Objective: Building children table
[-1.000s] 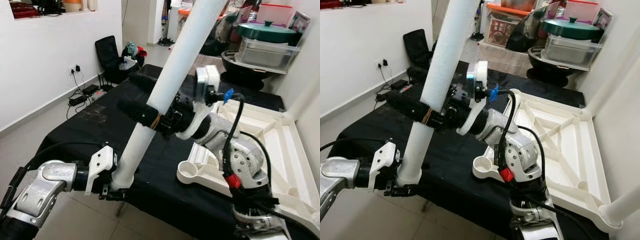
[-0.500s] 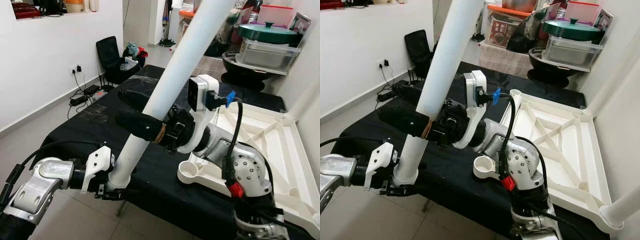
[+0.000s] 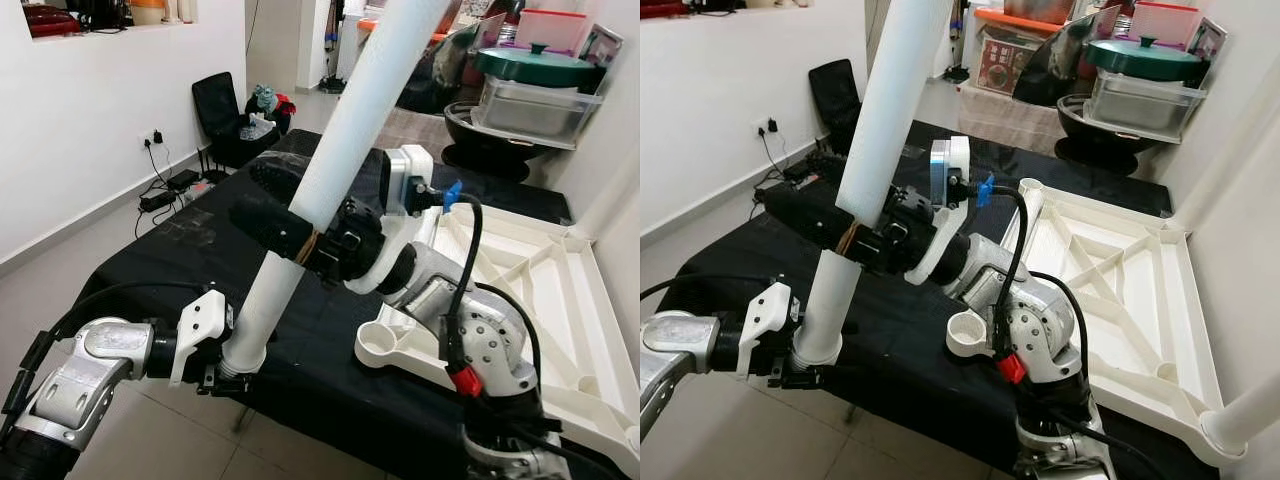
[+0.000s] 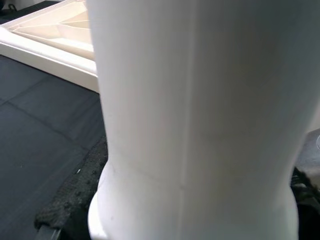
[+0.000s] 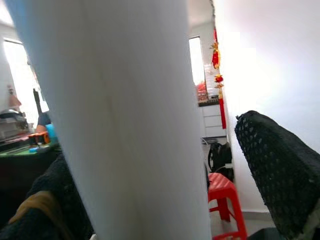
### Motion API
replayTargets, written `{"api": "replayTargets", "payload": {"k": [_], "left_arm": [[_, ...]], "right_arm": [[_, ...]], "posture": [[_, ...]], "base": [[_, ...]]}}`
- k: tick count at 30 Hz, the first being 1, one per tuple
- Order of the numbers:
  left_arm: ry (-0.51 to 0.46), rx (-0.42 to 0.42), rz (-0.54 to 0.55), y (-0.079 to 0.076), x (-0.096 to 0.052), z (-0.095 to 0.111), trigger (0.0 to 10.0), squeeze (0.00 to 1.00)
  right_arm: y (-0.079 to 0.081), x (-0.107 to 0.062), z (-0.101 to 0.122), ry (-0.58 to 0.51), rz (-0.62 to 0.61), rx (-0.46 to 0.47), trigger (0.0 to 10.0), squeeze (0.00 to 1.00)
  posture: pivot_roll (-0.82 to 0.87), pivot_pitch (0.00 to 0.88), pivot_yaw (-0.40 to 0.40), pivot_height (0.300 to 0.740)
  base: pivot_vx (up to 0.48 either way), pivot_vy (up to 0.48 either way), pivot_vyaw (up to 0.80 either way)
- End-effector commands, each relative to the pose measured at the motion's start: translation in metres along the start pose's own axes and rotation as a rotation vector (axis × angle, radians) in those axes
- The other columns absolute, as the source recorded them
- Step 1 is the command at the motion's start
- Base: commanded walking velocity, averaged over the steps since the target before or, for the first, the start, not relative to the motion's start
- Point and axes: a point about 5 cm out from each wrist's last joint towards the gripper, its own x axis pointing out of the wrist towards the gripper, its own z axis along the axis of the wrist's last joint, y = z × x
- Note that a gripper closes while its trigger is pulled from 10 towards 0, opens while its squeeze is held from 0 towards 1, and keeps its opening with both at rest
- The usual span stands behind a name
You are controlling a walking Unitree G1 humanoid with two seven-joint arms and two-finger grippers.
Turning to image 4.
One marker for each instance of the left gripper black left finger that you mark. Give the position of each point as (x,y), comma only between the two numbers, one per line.
(77,195)

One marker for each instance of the white plastic table leg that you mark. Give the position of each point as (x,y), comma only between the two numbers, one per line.
(200,100)

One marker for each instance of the black tablecloth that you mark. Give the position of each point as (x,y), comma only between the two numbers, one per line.
(37,137)

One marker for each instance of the white plastic children table top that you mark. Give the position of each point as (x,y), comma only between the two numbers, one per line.
(50,47)

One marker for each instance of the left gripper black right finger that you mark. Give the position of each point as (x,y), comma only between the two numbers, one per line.
(308,215)

